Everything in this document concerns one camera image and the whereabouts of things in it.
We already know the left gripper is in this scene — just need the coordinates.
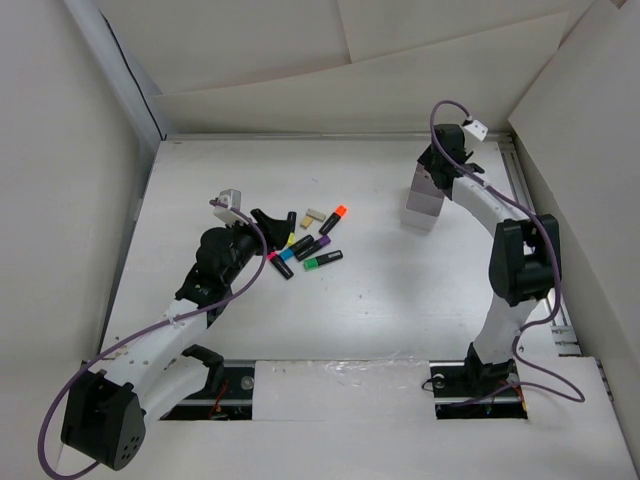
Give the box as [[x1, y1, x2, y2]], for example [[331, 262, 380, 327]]
[[223, 209, 292, 285]]

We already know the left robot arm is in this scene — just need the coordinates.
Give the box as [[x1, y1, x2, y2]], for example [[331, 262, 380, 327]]
[[60, 199, 295, 471]]

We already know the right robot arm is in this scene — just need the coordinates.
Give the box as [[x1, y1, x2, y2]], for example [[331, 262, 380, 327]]
[[418, 120, 561, 403]]

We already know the beige eraser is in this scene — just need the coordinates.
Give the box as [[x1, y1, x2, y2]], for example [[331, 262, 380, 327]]
[[300, 215, 314, 229]]

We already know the blue highlighter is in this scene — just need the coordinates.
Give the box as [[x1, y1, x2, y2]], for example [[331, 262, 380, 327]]
[[279, 235, 315, 261]]

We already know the grey eraser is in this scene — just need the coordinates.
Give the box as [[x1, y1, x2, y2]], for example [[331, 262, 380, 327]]
[[306, 209, 326, 222]]

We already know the white divided container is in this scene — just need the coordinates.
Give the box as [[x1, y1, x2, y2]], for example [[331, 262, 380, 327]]
[[400, 164, 445, 231]]

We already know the pink highlighter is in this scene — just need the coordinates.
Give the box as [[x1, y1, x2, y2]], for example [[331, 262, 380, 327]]
[[268, 251, 294, 280]]

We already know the purple highlighter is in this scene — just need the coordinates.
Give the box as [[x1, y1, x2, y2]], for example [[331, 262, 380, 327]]
[[295, 235, 331, 261]]

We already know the green highlighter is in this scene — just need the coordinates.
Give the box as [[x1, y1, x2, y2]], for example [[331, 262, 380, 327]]
[[303, 250, 344, 271]]

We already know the orange highlighter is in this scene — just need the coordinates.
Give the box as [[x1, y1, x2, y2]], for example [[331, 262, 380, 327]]
[[319, 205, 348, 236]]

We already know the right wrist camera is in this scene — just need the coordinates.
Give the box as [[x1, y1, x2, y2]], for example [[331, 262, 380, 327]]
[[461, 118, 489, 143]]

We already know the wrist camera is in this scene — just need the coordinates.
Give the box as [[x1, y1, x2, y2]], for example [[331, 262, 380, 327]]
[[211, 189, 245, 225], [461, 118, 489, 143]]

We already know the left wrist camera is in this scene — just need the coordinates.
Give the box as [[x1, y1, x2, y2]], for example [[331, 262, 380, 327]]
[[211, 189, 245, 225]]

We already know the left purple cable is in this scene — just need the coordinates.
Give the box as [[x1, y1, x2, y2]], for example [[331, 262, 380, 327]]
[[37, 198, 269, 479]]

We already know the purple cable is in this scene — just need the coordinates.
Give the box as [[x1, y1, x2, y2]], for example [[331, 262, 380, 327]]
[[430, 100, 586, 409], [37, 198, 269, 479]]

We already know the aluminium table rail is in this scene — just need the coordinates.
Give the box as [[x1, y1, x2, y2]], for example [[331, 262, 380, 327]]
[[497, 134, 582, 357]]

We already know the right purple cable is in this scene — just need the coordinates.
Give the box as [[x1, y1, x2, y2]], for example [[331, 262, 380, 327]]
[[430, 100, 586, 409]]

